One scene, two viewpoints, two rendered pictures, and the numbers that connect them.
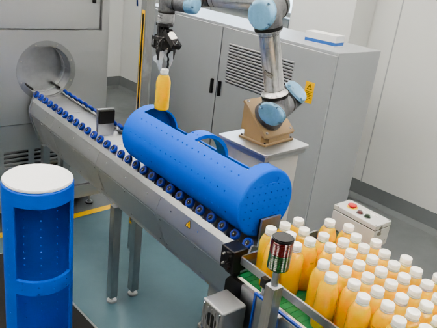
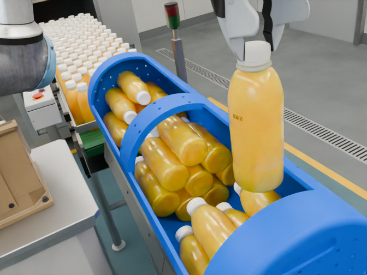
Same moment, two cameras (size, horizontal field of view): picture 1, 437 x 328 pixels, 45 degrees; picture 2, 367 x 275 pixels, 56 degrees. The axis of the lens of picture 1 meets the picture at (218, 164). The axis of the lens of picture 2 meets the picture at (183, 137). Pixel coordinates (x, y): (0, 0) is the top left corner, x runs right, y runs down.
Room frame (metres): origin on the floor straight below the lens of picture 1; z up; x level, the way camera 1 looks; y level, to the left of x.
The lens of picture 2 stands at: (2.81, 0.35, 1.57)
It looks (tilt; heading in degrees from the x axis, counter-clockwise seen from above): 32 degrees down; 202
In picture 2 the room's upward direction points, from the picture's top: 10 degrees counter-clockwise
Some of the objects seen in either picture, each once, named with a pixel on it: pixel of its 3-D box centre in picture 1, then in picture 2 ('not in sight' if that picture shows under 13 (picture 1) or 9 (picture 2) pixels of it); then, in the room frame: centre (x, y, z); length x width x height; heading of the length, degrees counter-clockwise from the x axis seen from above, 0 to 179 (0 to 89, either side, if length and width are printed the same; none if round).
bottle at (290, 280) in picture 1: (291, 270); not in sight; (1.56, -0.29, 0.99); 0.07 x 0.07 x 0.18
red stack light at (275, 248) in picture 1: (281, 246); (171, 10); (1.30, -0.20, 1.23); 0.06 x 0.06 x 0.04
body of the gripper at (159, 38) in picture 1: (163, 36); not in sight; (2.44, 0.32, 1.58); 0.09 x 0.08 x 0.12; 41
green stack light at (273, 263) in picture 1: (279, 259); (173, 20); (1.30, -0.20, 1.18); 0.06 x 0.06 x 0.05
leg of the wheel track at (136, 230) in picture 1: (135, 248); not in sight; (2.66, 0.42, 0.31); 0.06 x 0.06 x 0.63; 41
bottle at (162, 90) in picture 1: (162, 90); (256, 125); (2.42, 0.30, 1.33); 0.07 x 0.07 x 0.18
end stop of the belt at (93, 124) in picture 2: (281, 245); (128, 113); (1.76, -0.27, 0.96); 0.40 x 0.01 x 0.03; 131
